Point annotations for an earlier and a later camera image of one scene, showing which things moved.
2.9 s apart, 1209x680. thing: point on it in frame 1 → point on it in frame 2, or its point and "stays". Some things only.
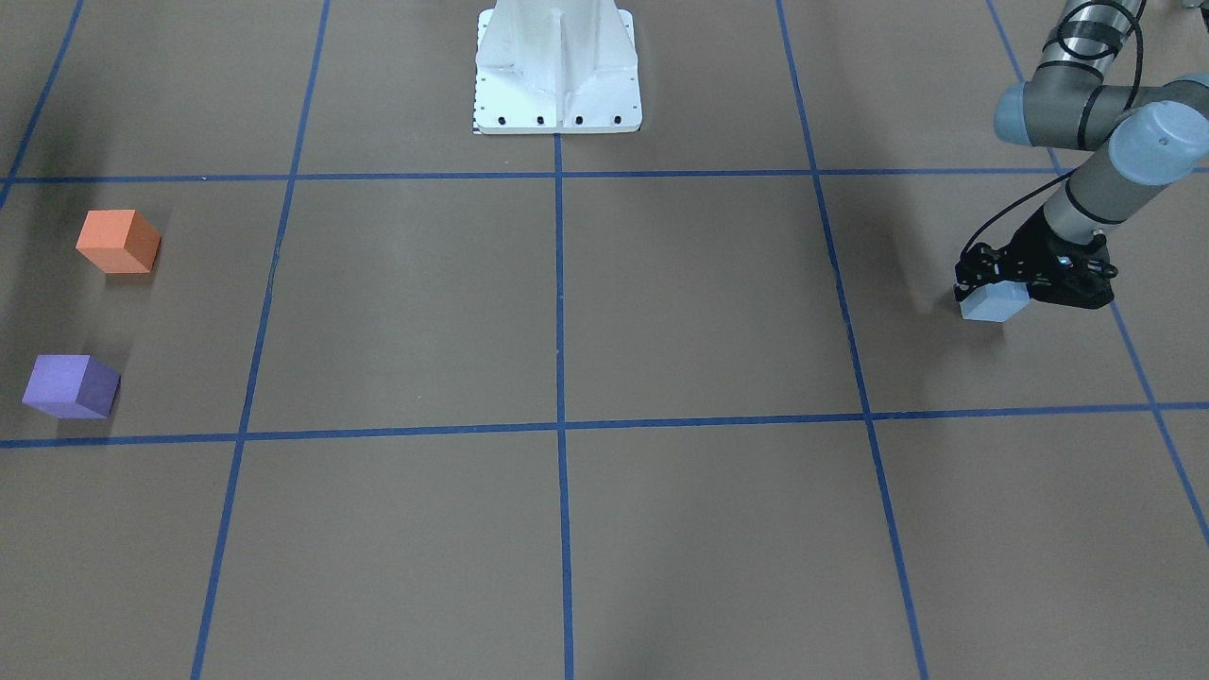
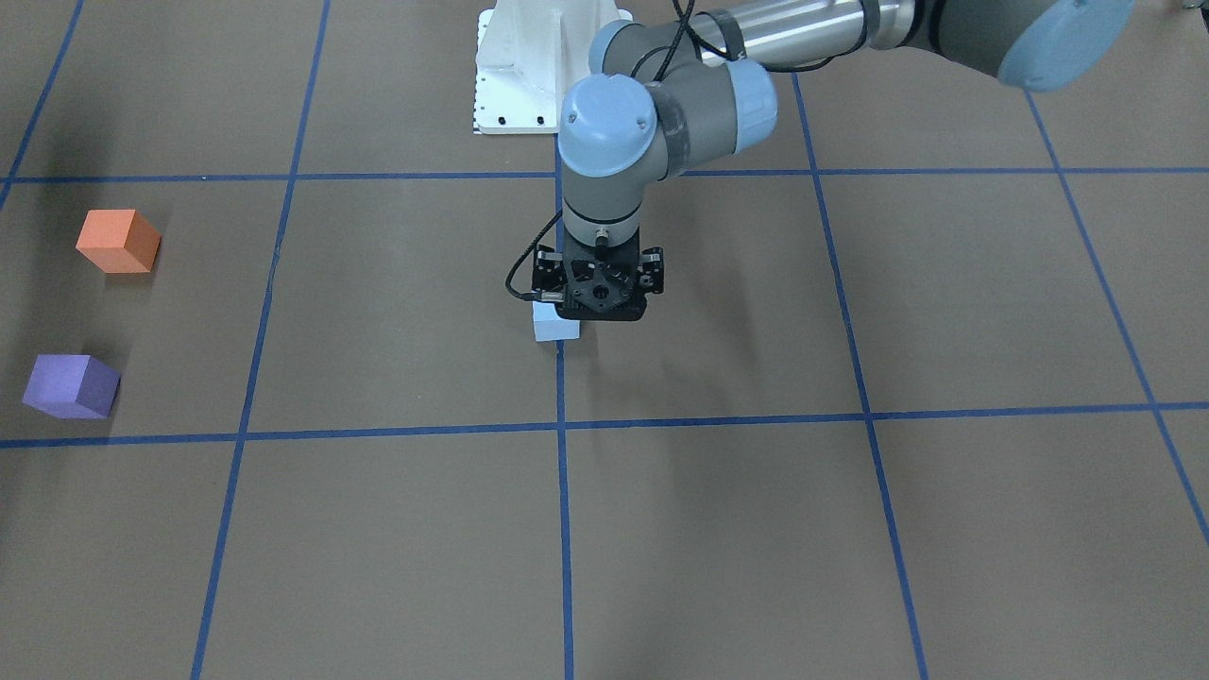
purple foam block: [72, 386] stays
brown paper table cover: [406, 401] stays
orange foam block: [118, 241] stays
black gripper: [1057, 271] → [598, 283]
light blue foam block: [995, 301] → [549, 326]
